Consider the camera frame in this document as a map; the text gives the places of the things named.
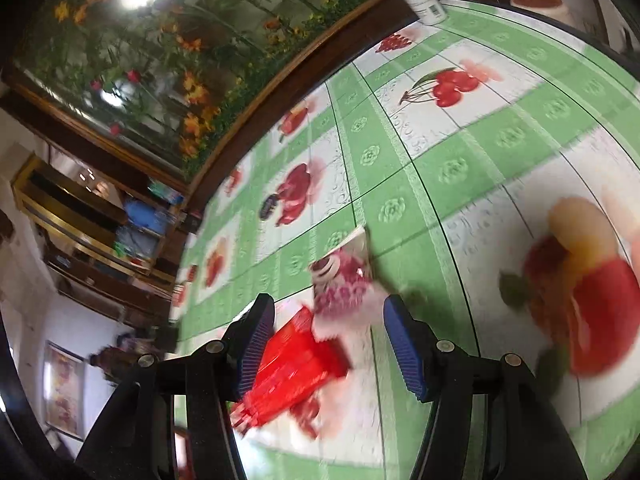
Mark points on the pink snack packet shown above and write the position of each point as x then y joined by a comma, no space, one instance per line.
345,280

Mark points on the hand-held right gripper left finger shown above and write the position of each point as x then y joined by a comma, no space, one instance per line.
255,347

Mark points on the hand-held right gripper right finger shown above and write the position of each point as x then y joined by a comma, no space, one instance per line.
407,352

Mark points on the ribbed red snack packet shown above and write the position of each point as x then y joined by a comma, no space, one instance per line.
292,370

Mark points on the small dark candy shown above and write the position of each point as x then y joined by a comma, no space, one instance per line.
269,206

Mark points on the wall poster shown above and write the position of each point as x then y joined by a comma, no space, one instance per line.
62,391

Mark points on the small black box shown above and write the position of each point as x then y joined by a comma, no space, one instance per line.
191,221

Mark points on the red round stool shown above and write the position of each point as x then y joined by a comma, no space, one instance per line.
541,4

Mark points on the blue thermos jug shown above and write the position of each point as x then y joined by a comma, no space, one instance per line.
144,216

